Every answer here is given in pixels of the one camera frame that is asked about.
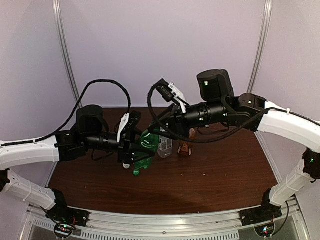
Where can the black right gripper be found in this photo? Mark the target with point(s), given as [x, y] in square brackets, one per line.
[177, 120]

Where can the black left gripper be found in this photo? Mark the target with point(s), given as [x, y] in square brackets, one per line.
[124, 151]

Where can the green plastic bottle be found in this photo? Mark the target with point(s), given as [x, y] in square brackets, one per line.
[148, 141]

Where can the white bottle cap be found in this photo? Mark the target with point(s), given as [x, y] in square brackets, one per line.
[126, 166]

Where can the green bottle cap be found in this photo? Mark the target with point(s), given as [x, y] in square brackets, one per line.
[136, 172]

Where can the clear water bottle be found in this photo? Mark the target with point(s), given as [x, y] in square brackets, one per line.
[165, 147]

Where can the orange tea bottle red label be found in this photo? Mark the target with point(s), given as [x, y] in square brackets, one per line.
[185, 148]

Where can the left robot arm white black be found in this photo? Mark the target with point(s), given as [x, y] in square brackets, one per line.
[90, 132]

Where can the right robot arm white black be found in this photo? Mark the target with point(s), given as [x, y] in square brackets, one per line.
[252, 112]

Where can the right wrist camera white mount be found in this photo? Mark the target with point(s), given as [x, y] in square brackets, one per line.
[170, 93]

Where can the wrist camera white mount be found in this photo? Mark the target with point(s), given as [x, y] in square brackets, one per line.
[170, 93]
[128, 123]

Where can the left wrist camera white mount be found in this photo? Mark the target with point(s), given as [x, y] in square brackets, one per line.
[128, 123]

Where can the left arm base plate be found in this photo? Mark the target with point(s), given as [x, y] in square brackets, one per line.
[68, 215]

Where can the front aluminium rail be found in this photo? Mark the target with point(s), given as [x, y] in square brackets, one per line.
[221, 225]

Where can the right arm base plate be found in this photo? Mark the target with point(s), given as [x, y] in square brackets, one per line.
[256, 215]

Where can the right aluminium frame post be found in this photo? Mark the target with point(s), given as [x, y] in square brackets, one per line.
[263, 36]

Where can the aluminium frame post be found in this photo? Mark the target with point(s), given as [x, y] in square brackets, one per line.
[263, 36]
[64, 48]

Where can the left aluminium frame post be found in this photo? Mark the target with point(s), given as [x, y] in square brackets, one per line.
[64, 48]

